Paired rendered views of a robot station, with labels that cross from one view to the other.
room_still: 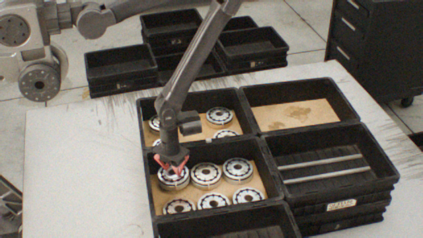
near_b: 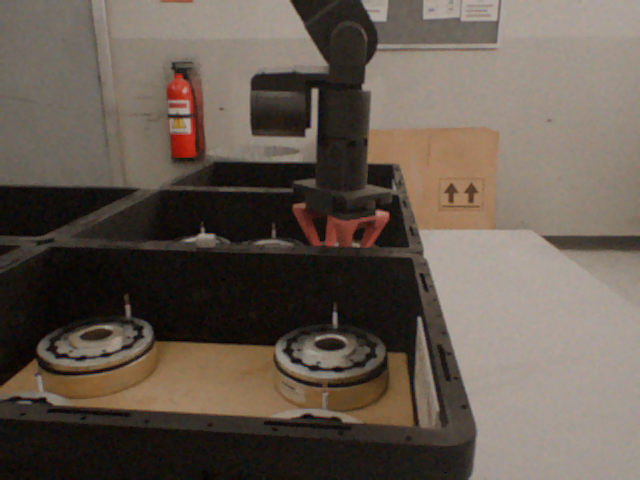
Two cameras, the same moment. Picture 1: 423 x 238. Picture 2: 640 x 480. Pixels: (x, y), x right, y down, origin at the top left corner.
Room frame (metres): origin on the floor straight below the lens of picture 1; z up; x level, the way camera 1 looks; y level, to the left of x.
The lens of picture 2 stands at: (1.66, 0.28, 1.10)
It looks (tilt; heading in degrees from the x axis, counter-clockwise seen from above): 17 degrees down; 197
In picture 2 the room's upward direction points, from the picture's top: straight up
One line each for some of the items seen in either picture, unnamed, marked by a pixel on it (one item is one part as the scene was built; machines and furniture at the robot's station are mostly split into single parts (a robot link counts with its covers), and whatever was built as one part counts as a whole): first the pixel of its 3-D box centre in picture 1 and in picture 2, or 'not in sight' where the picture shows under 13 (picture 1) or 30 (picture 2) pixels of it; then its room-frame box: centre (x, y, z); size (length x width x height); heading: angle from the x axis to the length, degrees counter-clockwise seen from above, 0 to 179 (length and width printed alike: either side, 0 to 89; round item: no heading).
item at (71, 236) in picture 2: (209, 176); (259, 221); (1.03, 0.00, 0.92); 0.40 x 0.30 x 0.02; 101
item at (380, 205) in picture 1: (320, 191); not in sight; (1.10, -0.39, 0.76); 0.40 x 0.30 x 0.12; 101
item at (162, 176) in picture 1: (173, 173); not in sight; (1.08, 0.12, 0.88); 0.10 x 0.10 x 0.01
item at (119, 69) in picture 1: (123, 91); not in sight; (2.27, 0.52, 0.37); 0.40 x 0.30 x 0.45; 106
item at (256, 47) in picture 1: (248, 71); not in sight; (2.50, -0.24, 0.37); 0.40 x 0.30 x 0.45; 106
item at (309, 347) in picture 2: not in sight; (330, 346); (1.23, 0.16, 0.86); 0.05 x 0.05 x 0.01
